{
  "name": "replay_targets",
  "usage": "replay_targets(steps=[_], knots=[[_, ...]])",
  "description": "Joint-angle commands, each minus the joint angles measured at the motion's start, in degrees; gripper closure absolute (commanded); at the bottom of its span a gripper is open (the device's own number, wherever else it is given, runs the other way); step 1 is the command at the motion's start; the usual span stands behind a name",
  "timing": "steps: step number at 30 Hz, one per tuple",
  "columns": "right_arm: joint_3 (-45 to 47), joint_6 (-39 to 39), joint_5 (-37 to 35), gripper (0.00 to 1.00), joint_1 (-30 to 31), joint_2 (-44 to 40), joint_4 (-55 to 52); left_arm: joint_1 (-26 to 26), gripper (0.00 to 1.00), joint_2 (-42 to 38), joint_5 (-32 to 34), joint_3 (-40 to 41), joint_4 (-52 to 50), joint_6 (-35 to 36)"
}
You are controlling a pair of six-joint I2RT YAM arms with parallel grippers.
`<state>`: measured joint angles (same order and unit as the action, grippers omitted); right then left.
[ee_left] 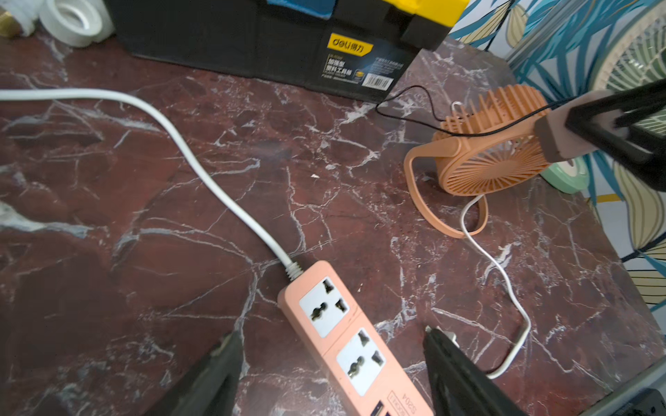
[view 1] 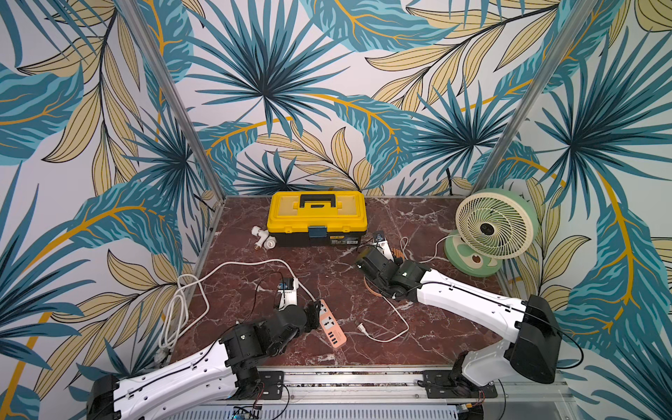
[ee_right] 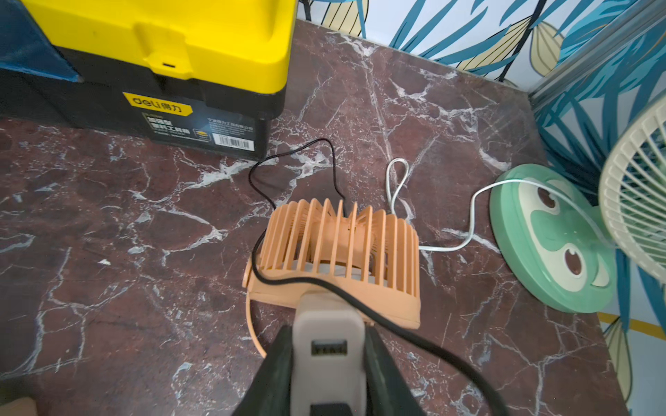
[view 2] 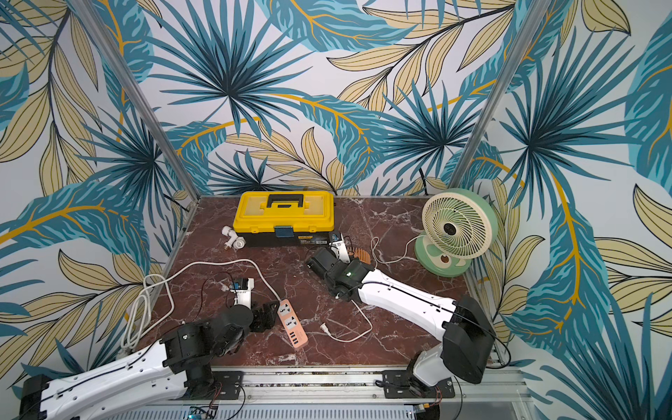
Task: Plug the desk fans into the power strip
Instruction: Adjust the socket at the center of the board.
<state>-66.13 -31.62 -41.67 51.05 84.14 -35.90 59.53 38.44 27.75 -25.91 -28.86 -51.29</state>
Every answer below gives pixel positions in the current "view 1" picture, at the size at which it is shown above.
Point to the yellow black toolbox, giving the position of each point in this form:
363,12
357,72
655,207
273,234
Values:
322,218

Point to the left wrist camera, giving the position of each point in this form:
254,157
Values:
287,293

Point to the white pipe fitting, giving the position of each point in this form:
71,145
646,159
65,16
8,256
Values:
265,239

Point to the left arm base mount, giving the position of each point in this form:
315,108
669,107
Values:
265,385

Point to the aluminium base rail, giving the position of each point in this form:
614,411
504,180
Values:
395,385

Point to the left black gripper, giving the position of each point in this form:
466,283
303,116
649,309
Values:
312,318

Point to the pink power strip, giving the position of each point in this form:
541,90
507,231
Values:
330,326

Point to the green cream desk fan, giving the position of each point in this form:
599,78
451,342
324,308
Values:
492,226

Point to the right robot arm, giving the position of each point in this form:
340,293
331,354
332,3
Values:
530,334

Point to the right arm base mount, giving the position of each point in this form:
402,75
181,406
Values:
451,384

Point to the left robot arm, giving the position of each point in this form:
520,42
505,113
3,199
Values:
226,368

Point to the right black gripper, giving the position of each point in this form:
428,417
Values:
366,260

